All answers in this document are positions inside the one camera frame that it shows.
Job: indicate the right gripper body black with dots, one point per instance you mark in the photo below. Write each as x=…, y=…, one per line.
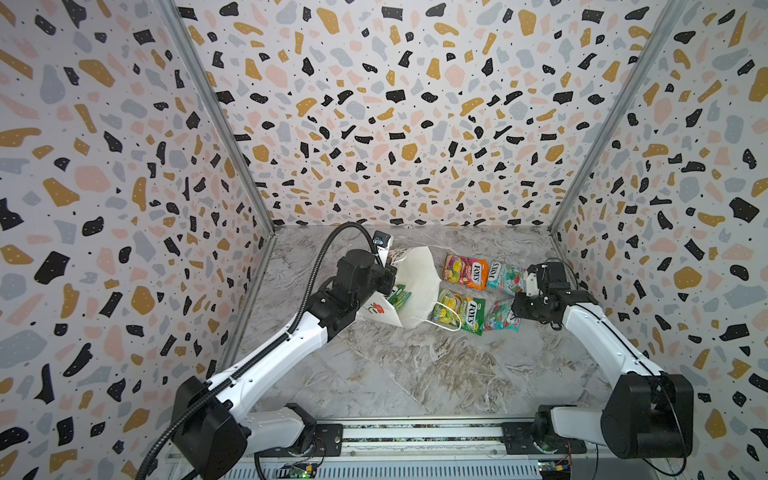
x=527, y=307

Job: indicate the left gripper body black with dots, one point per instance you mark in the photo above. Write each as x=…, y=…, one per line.
x=377, y=282

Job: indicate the teal pink Fox's candy packet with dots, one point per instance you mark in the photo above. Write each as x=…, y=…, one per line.
x=505, y=277

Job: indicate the white paper bag red flower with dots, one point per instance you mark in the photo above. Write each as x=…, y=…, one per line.
x=414, y=298

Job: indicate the orange pink Fox's candy packet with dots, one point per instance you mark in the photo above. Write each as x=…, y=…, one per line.
x=466, y=271

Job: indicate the green snack packet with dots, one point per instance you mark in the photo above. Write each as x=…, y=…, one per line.
x=399, y=296
x=461, y=311

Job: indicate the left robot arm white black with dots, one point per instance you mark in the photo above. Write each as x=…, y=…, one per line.
x=216, y=426

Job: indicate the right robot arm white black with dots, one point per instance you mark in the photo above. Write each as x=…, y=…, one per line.
x=649, y=413

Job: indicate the left green circuit board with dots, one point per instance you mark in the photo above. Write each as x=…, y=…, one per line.
x=299, y=470

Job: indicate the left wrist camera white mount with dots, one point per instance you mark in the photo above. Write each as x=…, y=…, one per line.
x=382, y=242

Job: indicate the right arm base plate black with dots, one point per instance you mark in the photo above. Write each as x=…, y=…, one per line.
x=519, y=438

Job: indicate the left corner aluminium post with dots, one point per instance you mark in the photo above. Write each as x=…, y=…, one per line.
x=187, y=52

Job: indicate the corner aluminium post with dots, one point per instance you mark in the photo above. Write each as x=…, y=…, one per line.
x=187, y=52
x=668, y=18

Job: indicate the right circuit board with wires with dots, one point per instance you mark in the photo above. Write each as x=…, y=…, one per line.
x=554, y=470

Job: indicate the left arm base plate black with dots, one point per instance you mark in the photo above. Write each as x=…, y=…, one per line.
x=322, y=440

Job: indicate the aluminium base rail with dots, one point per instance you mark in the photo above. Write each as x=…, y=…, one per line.
x=447, y=448

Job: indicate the right corner aluminium post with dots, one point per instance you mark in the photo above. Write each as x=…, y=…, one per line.
x=668, y=18

